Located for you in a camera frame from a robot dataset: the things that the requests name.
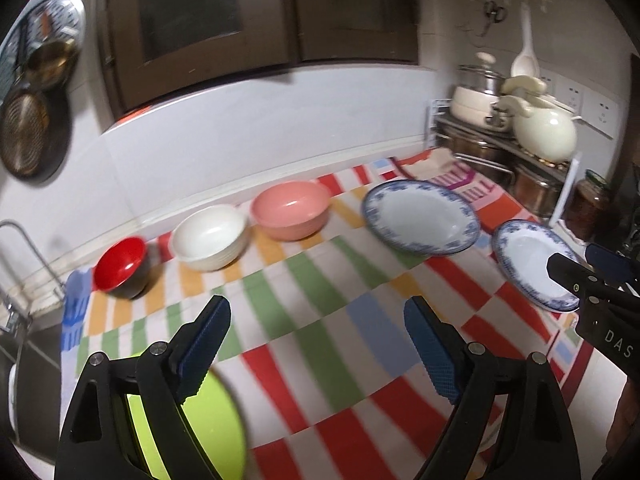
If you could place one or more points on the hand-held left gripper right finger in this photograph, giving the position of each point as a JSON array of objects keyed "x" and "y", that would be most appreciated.
[{"x": 432, "y": 350}]

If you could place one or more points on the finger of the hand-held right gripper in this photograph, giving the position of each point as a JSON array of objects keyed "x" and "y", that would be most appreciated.
[
  {"x": 610, "y": 262},
  {"x": 570, "y": 275}
]

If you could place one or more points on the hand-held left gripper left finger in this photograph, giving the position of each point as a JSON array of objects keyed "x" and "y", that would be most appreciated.
[{"x": 202, "y": 350}]

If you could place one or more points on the small blue-rimmed white plate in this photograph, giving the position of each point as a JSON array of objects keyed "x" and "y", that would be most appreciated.
[{"x": 525, "y": 255}]

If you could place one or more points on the white ribbed bowl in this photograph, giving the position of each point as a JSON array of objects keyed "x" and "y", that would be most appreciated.
[{"x": 210, "y": 232}]

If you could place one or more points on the red bowl with black outside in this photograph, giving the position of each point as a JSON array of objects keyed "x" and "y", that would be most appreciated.
[{"x": 120, "y": 260}]

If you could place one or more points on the person's right forearm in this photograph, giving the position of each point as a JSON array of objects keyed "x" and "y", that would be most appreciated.
[{"x": 626, "y": 415}]

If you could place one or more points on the brown jar with green lid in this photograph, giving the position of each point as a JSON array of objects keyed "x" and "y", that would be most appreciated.
[{"x": 590, "y": 207}]

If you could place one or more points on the lime green plate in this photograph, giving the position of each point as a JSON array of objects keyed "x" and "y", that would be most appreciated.
[{"x": 220, "y": 425}]

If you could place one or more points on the white shelf rack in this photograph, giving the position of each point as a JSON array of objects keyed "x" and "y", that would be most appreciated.
[{"x": 567, "y": 195}]

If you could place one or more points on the small steel pot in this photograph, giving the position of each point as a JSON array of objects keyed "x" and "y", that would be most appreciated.
[{"x": 537, "y": 190}]

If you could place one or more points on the colourful striped cloth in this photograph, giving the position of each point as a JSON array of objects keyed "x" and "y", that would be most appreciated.
[{"x": 325, "y": 335}]

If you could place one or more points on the large blue-rimmed white plate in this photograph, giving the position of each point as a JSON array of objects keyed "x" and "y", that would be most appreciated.
[{"x": 420, "y": 215}]

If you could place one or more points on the cream round kettle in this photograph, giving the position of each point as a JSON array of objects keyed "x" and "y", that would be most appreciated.
[{"x": 545, "y": 132}]

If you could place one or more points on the large steel pot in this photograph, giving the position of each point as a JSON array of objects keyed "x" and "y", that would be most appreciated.
[{"x": 480, "y": 155}]

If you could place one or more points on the pink bowl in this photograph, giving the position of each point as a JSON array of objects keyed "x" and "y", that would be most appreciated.
[{"x": 290, "y": 210}]

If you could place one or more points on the steel sink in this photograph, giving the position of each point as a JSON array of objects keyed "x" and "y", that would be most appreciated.
[{"x": 30, "y": 360}]

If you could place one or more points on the cream casserole pot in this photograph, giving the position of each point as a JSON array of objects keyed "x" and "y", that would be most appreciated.
[{"x": 472, "y": 105}]

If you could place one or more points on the metal faucet pipe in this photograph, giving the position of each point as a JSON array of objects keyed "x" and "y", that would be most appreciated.
[{"x": 30, "y": 245}]

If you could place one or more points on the steel pot with lid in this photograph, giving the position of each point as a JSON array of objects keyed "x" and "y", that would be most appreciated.
[{"x": 480, "y": 77}]

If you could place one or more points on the white rice paddle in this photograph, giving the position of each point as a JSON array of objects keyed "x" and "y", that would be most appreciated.
[{"x": 525, "y": 55}]

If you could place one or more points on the hanging scissors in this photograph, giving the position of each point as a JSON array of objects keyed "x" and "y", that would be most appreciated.
[{"x": 494, "y": 12}]

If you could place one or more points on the dark round pan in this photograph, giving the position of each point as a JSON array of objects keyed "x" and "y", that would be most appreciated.
[{"x": 32, "y": 132}]

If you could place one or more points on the brass metal bowl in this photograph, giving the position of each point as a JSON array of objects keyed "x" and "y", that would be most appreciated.
[{"x": 50, "y": 60}]

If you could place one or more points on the white wall socket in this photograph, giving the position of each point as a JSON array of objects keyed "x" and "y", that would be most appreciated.
[
  {"x": 572, "y": 97},
  {"x": 546, "y": 82},
  {"x": 607, "y": 112}
]

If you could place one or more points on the dark brown window frame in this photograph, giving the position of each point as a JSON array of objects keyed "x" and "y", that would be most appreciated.
[{"x": 270, "y": 10}]

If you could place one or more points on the round metal wall basket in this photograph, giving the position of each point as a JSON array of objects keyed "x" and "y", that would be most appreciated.
[{"x": 47, "y": 17}]

